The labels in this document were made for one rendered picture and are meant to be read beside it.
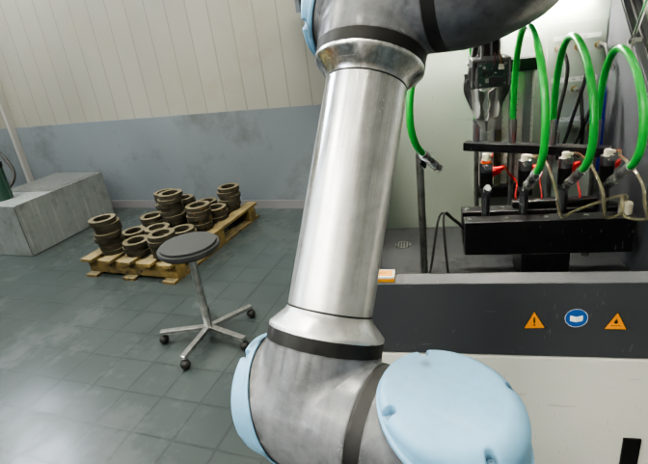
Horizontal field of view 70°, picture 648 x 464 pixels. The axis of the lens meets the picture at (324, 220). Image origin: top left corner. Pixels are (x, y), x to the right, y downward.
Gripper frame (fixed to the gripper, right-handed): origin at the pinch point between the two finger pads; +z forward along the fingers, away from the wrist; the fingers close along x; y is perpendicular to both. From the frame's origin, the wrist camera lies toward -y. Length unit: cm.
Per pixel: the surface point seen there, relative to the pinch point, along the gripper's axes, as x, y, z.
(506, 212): 4.9, -1.2, 20.9
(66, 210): -329, -228, 95
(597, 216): 22.0, 4.0, 20.4
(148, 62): -248, -289, -19
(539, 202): 12.1, -2.5, 19.1
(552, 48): 18.8, -27.6, -11.8
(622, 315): 19.9, 26.1, 30.1
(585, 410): 16, 26, 52
